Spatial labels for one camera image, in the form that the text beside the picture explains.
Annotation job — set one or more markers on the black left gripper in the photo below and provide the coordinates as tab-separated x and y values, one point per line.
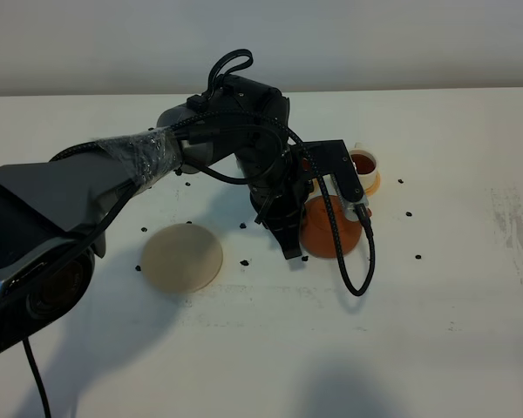
274	191

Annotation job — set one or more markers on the brown clay teapot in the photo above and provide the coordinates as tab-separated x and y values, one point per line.
316	235

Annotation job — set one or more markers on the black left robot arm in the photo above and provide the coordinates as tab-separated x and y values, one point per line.
53	215

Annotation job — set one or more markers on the right orange saucer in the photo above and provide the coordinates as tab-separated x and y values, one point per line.
374	187

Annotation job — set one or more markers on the right white teacup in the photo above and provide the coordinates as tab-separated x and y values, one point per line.
365	163

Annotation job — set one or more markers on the large beige round coaster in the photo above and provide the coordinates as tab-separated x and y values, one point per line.
181	258

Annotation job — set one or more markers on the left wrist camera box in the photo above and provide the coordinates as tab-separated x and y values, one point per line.
331	158

